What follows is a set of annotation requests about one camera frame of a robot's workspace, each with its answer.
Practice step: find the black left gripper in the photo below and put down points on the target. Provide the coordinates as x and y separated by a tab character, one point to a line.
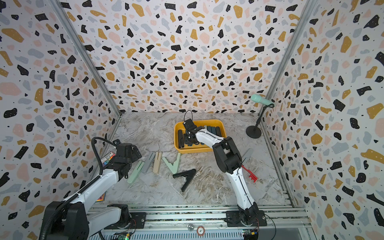
136	156

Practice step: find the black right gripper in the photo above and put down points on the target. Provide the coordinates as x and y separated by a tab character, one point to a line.
186	138

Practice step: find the grey pliers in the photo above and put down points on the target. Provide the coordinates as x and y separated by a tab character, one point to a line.
148	162
247	155

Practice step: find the yellow storage box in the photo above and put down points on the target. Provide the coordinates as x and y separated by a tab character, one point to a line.
197	148

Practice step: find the beige pliers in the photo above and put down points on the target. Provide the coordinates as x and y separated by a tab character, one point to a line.
157	162

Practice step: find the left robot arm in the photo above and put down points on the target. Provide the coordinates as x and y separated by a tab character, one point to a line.
70	219

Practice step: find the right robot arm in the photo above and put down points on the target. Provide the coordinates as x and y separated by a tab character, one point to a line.
229	161

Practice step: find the pale green pliers far left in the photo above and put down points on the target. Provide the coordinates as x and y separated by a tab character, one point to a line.
132	178

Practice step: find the open light green pliers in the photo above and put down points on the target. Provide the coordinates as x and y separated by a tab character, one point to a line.
173	167

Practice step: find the open black pliers centre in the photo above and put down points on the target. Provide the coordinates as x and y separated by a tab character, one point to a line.
188	175

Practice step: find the red pruning pliers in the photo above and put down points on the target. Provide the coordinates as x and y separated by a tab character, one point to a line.
252	176

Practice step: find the highlighter pen pack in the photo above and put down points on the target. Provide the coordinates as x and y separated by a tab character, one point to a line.
105	160

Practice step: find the pink card pack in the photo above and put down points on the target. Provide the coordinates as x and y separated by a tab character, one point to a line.
101	198

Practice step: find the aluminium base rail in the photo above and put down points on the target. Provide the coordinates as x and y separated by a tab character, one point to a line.
211	223

